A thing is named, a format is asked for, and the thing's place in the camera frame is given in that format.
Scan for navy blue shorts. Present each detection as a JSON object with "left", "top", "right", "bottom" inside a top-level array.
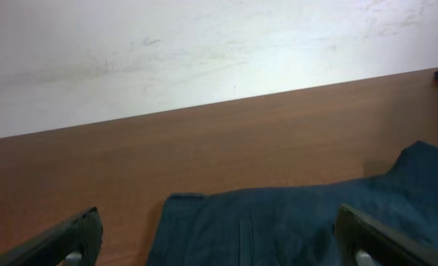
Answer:
[{"left": 147, "top": 141, "right": 438, "bottom": 265}]

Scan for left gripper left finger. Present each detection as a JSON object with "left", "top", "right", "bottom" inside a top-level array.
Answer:
[{"left": 0, "top": 207, "right": 103, "bottom": 266}]

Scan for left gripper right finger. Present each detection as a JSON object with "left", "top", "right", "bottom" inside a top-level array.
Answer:
[{"left": 334, "top": 204, "right": 438, "bottom": 266}]

